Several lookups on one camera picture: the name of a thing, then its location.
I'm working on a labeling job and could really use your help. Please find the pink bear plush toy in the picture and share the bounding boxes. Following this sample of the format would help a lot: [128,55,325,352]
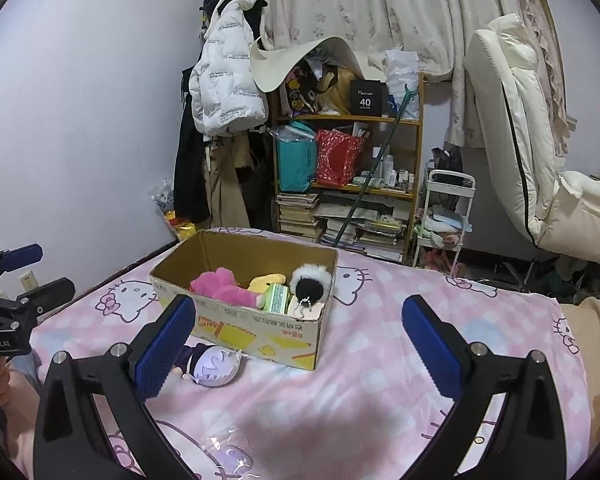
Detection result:
[189,266,263,309]

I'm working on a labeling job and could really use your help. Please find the white wire cart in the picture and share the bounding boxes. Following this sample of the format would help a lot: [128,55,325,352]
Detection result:
[412,169,477,276]

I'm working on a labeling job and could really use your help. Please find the stack of books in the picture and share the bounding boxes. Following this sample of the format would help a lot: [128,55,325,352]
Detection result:
[276,193,324,240]

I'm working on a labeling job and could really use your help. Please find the purple hair doll plush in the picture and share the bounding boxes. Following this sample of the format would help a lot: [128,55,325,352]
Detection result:
[172,342,242,388]

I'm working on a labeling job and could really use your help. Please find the black coat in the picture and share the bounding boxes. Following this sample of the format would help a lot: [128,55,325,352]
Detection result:
[173,67,211,224]

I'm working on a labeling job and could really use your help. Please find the wall socket upper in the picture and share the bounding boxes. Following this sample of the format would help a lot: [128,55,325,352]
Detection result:
[20,270,38,292]

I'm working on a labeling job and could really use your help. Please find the cream reclining chair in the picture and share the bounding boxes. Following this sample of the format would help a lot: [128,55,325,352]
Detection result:
[464,13,600,264]

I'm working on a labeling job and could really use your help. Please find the white fluffy pompom toy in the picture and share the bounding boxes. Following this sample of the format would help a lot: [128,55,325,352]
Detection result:
[289,263,332,306]

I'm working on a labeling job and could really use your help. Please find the beige coat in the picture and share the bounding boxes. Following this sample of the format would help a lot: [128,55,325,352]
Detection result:
[204,132,253,228]

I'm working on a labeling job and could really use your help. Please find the pink swirl roll plush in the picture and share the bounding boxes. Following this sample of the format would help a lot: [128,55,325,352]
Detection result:
[287,296,325,321]

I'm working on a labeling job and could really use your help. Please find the black box with 40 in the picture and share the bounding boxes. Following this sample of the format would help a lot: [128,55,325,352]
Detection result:
[350,79,386,117]

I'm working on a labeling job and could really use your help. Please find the cream floppy hat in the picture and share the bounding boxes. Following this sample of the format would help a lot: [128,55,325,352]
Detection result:
[249,36,387,93]

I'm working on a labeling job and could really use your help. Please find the wooden shelf unit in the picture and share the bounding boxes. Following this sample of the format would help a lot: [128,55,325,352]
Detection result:
[268,93,424,264]

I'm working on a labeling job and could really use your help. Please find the yellow bags on floor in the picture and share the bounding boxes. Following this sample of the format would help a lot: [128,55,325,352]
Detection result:
[149,179,199,242]

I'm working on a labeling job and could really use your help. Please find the cardboard box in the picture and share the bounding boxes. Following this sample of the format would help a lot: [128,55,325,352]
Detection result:
[150,228,338,370]

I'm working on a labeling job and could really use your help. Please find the pink hello kitty bedsheet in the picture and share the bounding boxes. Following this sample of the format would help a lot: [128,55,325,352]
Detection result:
[32,229,591,479]

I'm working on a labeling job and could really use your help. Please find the teal bag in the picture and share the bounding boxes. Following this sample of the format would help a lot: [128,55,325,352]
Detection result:
[273,122,317,193]

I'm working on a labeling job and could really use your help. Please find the yellow round plush toy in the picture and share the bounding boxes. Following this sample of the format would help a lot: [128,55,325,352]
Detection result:
[248,273,287,295]

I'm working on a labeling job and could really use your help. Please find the floral curtain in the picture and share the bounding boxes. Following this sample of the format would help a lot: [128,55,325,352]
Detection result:
[265,0,570,155]

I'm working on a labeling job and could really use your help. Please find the white puffer jacket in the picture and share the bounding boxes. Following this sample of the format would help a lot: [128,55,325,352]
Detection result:
[188,0,268,139]

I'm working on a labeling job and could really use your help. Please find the red gift bag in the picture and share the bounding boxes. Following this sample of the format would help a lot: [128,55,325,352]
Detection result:
[315,129,365,186]

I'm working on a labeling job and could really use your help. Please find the green broom handle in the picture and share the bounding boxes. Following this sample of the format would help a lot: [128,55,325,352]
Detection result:
[332,84,419,248]

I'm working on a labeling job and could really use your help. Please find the green snack packet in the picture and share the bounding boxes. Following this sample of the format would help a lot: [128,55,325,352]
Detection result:
[262,283,291,315]

